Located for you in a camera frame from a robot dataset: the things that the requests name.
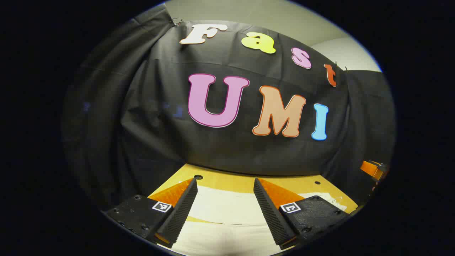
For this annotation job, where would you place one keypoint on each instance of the white jeans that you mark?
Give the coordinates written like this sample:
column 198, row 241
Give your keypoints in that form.
column 227, row 206

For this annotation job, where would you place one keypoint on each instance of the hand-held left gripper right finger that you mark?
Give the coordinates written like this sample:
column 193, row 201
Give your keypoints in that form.
column 270, row 213

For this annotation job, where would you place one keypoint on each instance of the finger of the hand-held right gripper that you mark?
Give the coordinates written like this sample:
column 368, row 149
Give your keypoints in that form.
column 371, row 169

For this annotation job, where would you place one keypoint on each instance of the black backdrop cloth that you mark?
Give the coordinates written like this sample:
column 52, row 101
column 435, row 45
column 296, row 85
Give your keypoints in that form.
column 213, row 153

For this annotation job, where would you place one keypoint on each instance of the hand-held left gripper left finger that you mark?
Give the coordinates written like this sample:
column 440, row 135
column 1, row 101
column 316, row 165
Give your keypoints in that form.
column 179, row 213

